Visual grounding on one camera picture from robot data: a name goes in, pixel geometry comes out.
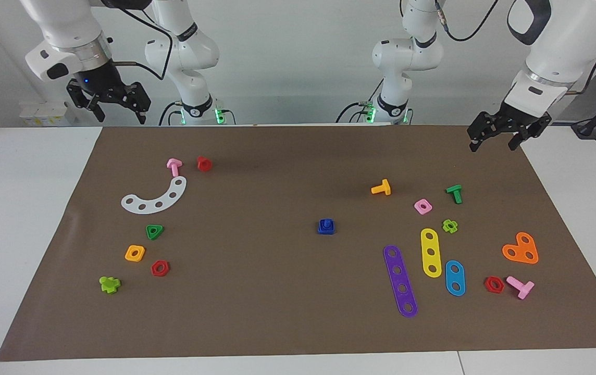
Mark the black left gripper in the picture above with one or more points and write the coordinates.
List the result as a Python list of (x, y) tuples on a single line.
[(514, 121)]

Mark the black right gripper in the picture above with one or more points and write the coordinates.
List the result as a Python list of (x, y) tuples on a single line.
[(100, 78)]

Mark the blue triangle-head screw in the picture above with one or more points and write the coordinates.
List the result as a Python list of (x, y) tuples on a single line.
[(325, 224)]

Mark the blue square nut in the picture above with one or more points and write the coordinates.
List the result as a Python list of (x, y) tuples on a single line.
[(321, 232)]

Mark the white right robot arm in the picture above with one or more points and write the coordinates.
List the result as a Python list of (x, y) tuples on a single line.
[(183, 57)]

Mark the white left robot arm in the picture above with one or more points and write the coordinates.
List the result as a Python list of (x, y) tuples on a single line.
[(407, 57)]

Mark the white cardboard box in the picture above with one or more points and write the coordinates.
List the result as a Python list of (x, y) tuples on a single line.
[(42, 112)]

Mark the green plastic bolt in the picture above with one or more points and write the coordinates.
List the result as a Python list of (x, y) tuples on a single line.
[(455, 192)]

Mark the pink plastic bolt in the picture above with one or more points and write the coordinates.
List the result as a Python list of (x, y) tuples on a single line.
[(524, 289), (174, 166)]

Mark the red plastic bolt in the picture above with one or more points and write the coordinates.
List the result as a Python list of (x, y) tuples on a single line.
[(203, 164)]

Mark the lime green cross nut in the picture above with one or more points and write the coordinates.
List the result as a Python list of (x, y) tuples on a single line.
[(445, 225)]

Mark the white curved five-hole strip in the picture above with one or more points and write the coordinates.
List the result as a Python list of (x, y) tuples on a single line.
[(150, 206)]

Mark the pink square nut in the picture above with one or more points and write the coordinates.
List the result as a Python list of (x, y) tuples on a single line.
[(417, 204)]

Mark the orange heart-shaped plate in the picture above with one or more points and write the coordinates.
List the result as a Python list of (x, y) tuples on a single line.
[(521, 250)]

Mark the orange plastic bolt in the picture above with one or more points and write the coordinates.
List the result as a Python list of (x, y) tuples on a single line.
[(385, 187)]

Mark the yellow three-hole strip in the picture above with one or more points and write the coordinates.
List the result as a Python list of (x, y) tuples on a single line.
[(430, 245)]

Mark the green triangle nut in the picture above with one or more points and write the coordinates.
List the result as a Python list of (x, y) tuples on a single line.
[(160, 228)]

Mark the orange square nut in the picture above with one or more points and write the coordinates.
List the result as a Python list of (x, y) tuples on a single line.
[(128, 254)]

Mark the blue two-hole strip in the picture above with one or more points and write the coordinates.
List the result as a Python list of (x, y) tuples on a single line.
[(455, 278)]

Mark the red hexagon nut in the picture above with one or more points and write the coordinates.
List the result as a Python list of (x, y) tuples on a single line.
[(154, 271), (487, 287)]

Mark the purple four-hole strip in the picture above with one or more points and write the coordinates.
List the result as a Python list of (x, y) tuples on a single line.
[(395, 262)]

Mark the lime green cross-head bolt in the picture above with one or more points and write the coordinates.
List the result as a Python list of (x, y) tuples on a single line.
[(109, 284)]

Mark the brown table mat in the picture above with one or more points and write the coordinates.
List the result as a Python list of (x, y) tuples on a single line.
[(277, 291)]

